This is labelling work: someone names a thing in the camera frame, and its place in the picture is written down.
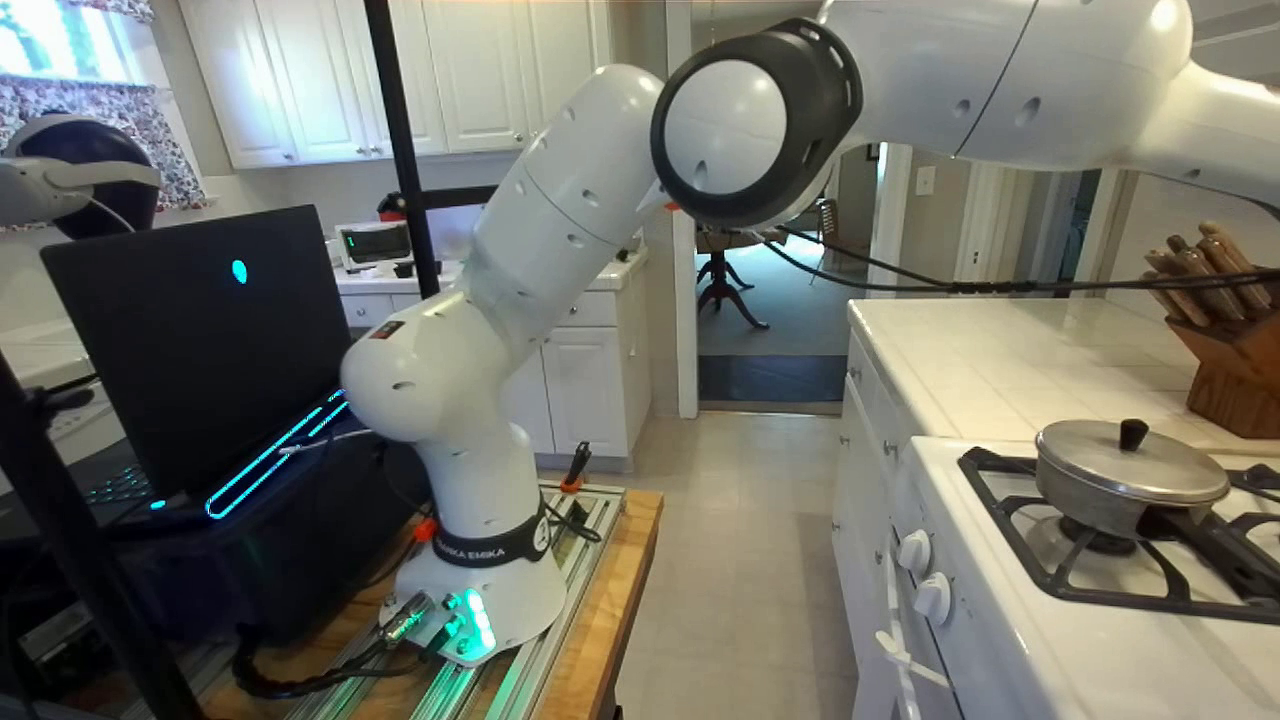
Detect white stove knob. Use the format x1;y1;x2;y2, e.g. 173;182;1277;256
914;572;959;630
893;527;935;574

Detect silver metal pot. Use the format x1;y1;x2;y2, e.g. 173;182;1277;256
1041;485;1209;540

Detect white gas stove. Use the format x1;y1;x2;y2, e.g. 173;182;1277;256
905;430;1280;720

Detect white base kitchen cabinets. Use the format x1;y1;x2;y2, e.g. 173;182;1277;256
334;251;656;464

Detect wooden table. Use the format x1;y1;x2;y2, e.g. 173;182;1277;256
198;485;668;720

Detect white tiled counter cabinet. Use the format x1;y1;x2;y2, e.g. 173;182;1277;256
828;293;1280;720

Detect black countertop device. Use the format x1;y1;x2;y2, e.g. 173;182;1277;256
334;215;418;270

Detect black laptop cyan lights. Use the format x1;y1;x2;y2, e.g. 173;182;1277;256
37;198;374;527

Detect brown wooden knife block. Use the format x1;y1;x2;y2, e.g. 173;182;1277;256
1163;309;1280;444

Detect black tripod leg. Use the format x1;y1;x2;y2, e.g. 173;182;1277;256
0;350;203;720

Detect black white VR headset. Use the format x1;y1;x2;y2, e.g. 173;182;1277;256
0;114;163;244

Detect bright window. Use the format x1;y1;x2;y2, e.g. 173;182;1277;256
0;0;158;92

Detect dark pedestal table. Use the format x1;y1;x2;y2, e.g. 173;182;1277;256
691;244;778;334

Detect red handled clamp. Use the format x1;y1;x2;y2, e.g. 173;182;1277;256
556;435;598;501

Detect black camera stand frame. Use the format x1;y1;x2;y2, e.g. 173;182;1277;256
359;0;501;302

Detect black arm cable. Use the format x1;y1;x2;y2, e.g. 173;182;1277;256
745;215;1280;302

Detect white wall cabinets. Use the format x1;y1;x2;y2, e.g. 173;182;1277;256
173;0;618;177

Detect black base cable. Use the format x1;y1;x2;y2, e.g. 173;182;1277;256
234;622;446;703

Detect brown handled knife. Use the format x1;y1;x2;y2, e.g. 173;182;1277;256
1193;219;1277;318
1163;232;1252;332
1139;248;1215;332
1138;270;1196;332

